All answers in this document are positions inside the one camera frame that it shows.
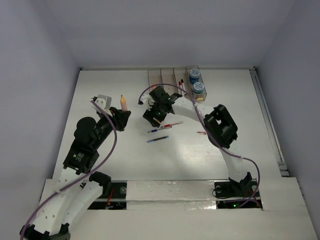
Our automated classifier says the red gel pen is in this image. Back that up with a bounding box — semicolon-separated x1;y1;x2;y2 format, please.
160;121;184;129

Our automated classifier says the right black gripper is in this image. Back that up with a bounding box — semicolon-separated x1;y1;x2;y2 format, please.
143;100;167;128

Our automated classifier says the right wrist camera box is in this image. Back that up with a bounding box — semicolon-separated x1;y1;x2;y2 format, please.
138;94;152;105

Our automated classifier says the blue tape roll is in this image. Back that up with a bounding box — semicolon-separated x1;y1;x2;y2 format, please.
192;81;205;94
188;68;201;84

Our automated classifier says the red capped white marker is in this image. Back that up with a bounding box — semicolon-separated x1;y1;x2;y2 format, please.
178;81;183;90

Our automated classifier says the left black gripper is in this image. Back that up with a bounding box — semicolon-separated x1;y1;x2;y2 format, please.
93;106;131;149

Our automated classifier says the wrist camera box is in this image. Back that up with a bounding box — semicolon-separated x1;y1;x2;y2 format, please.
138;94;152;105
91;94;112;111

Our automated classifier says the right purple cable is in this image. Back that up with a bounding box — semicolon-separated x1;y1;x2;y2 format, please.
139;83;262;208

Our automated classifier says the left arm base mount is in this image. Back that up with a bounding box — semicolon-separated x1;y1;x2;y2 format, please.
88;181;127;210

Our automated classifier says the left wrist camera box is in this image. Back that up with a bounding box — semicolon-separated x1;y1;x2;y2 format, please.
91;94;112;111

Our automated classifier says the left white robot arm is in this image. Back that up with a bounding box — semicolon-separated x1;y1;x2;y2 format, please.
20;107;131;240

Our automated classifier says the black capped white marker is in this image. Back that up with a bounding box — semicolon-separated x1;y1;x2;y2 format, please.
180;79;187;96

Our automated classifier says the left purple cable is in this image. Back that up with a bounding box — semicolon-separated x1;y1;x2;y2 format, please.
19;99;118;237

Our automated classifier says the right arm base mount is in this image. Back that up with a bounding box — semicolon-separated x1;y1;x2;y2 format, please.
211;179;263;209

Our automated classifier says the blue gel pen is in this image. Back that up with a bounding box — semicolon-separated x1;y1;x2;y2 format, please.
147;125;172;133

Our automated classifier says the purple cable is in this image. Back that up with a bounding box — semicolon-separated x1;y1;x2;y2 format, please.
139;83;262;208
19;99;118;237

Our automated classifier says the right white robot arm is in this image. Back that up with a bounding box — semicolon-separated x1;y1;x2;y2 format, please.
138;83;252;197

